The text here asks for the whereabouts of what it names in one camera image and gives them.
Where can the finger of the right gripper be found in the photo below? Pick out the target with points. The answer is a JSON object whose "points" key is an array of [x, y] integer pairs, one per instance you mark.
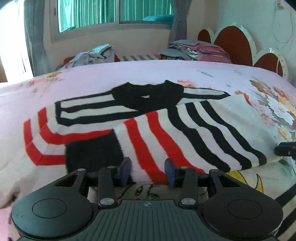
{"points": [[286, 149]]}

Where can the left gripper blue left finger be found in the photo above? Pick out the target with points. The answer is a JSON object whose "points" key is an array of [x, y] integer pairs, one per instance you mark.
{"points": [[123, 171]]}

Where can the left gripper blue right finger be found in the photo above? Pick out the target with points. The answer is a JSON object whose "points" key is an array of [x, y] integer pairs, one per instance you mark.
{"points": [[172, 173]]}

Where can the striped cartoon knit sweater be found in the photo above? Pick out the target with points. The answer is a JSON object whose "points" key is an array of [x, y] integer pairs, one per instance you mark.
{"points": [[195, 127]]}

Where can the crumpled grey clothes pile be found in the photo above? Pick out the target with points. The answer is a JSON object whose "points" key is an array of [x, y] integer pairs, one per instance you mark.
{"points": [[100, 54]]}

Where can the pink floral bed sheet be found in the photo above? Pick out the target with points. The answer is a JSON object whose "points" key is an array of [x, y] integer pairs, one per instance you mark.
{"points": [[21, 101]]}

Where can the striped grey white cloth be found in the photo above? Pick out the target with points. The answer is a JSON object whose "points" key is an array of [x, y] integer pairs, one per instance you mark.
{"points": [[142, 57]]}

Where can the red white scalloped headboard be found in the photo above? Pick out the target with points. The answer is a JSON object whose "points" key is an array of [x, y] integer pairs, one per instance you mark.
{"points": [[240, 45]]}

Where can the teal pillow on sill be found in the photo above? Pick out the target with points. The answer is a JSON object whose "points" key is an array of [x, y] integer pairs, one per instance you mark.
{"points": [[163, 19]]}

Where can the window with green curtain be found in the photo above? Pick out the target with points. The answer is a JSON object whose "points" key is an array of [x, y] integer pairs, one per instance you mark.
{"points": [[72, 19]]}

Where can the right grey curtain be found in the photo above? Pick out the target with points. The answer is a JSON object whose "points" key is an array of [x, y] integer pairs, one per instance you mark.
{"points": [[179, 27]]}

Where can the grey curtain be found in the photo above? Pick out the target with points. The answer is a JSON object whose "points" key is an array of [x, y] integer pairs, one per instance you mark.
{"points": [[34, 29], [179, 27]]}

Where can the left grey curtain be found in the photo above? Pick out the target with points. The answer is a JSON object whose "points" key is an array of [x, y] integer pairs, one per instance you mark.
{"points": [[34, 29]]}

